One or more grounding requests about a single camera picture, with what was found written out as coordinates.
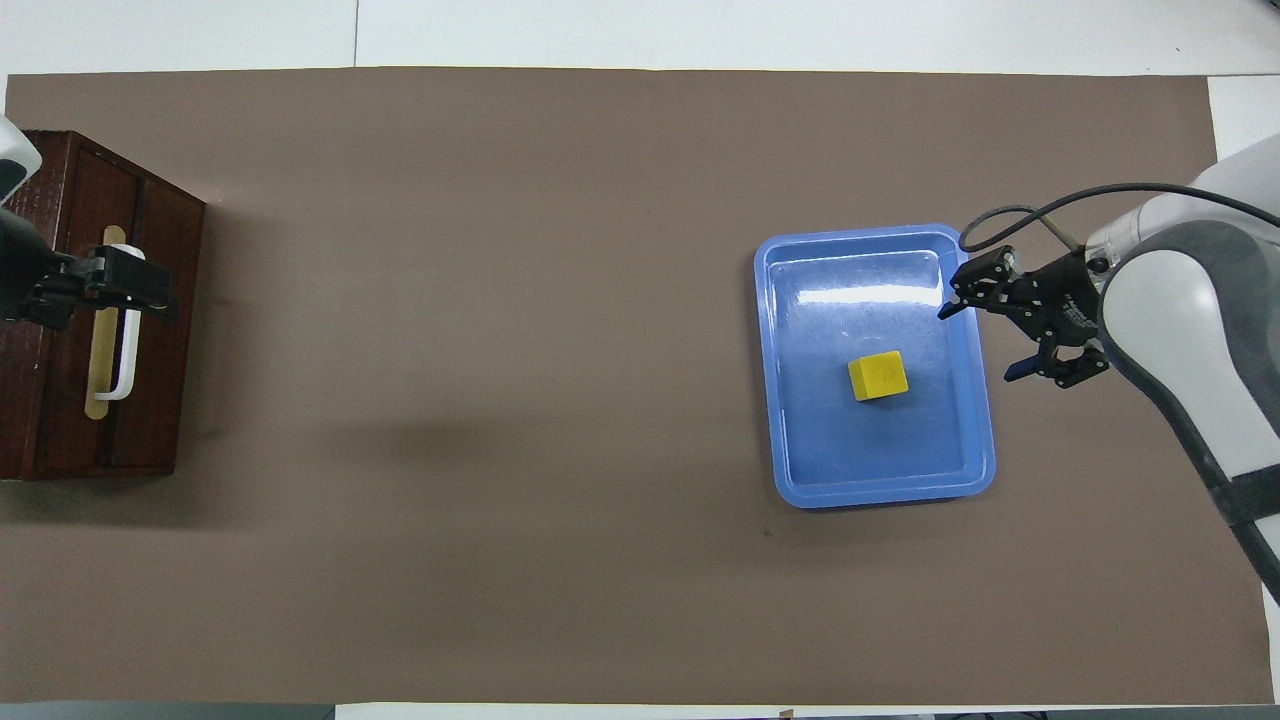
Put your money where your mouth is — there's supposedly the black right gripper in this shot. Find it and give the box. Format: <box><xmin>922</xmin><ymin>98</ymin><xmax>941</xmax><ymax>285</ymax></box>
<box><xmin>937</xmin><ymin>244</ymin><xmax>1113</xmax><ymax>390</ymax></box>

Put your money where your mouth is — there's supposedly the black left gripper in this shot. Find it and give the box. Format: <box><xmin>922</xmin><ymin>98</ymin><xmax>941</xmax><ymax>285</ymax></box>
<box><xmin>0</xmin><ymin>205</ymin><xmax>181</xmax><ymax>331</ymax></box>

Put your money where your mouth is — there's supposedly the white drawer handle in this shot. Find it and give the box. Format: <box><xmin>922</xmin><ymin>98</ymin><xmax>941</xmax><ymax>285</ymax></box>
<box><xmin>94</xmin><ymin>243</ymin><xmax>147</xmax><ymax>402</ymax></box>

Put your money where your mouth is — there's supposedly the yellow cube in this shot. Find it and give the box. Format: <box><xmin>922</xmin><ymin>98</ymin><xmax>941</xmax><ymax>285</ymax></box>
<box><xmin>848</xmin><ymin>350</ymin><xmax>911</xmax><ymax>403</ymax></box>

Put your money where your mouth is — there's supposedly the wooden drawer with dark front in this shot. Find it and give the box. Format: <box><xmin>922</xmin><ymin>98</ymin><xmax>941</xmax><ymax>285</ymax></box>
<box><xmin>38</xmin><ymin>135</ymin><xmax>151</xmax><ymax>477</ymax></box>

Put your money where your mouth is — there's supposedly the dark wooden drawer cabinet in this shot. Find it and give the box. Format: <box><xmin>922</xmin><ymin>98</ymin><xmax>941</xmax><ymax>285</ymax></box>
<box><xmin>0</xmin><ymin>130</ymin><xmax>208</xmax><ymax>482</ymax></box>

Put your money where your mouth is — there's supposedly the blue plastic tray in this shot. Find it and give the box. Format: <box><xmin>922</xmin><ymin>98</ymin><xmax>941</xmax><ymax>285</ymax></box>
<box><xmin>753</xmin><ymin>223</ymin><xmax>998</xmax><ymax>510</ymax></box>

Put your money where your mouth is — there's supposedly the brown table mat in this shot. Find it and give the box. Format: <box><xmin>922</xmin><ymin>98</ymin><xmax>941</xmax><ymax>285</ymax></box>
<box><xmin>0</xmin><ymin>67</ymin><xmax>1276</xmax><ymax>706</ymax></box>

